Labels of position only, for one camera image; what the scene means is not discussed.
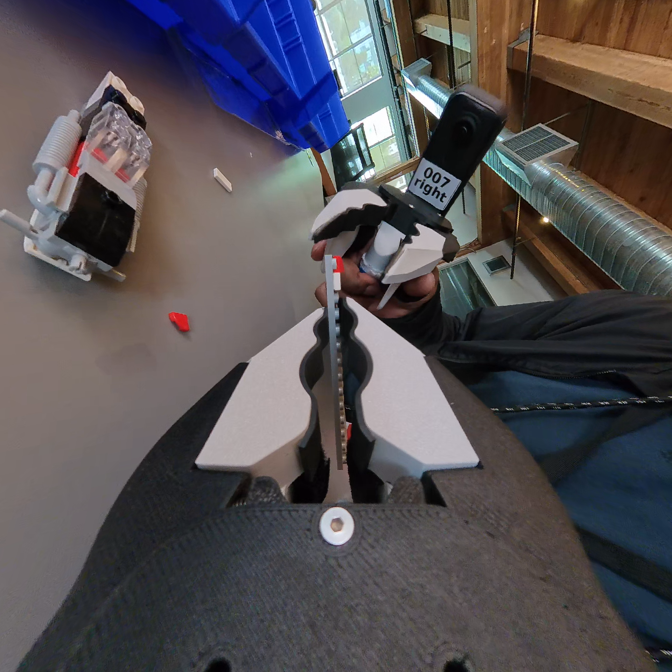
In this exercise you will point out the white tile brick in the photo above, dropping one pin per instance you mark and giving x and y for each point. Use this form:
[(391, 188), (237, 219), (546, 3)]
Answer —
[(222, 179), (336, 282)]

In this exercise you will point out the duct vent grille box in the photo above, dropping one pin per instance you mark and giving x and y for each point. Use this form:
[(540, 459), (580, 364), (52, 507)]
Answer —
[(540, 144)]

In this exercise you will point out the person's blue jacket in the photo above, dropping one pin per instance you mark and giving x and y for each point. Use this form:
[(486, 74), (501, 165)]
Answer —
[(619, 472)]

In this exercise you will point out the person's right hand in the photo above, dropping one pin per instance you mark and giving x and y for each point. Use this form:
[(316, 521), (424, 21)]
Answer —
[(362, 288)]

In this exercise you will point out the silver ventilation duct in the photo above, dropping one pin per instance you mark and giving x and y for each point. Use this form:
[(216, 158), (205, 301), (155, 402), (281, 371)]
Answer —
[(603, 225)]

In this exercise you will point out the long grey studded plate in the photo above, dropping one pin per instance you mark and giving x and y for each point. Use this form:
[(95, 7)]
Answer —
[(334, 325)]

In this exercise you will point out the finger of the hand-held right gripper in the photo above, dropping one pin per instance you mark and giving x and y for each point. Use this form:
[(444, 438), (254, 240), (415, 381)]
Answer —
[(341, 204), (420, 254)]

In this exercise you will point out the person's right forearm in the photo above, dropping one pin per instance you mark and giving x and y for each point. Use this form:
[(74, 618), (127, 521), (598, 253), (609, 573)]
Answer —
[(551, 336)]

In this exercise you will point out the large window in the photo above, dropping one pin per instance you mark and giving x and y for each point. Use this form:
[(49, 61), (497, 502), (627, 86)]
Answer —
[(351, 47)]

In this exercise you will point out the white wall vent grille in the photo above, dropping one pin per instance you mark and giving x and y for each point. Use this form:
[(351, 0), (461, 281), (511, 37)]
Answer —
[(493, 265)]

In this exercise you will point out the wooden ceiling beam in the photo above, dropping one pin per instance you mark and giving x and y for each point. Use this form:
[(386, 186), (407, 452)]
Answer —
[(603, 73)]

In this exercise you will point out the grey desk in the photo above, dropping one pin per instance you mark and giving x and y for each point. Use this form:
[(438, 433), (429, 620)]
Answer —
[(131, 393)]

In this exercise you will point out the black white brick vehicle model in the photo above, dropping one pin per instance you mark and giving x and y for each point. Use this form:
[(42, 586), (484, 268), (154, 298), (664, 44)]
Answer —
[(94, 231)]

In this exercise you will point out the blue plastic bin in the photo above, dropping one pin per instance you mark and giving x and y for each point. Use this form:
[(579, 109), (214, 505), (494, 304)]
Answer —
[(294, 47), (325, 126), (210, 21)]

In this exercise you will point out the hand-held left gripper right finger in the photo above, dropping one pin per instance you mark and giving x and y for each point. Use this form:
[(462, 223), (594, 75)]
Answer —
[(414, 414)]

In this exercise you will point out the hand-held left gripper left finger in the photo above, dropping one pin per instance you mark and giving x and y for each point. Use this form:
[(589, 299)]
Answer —
[(262, 409)]

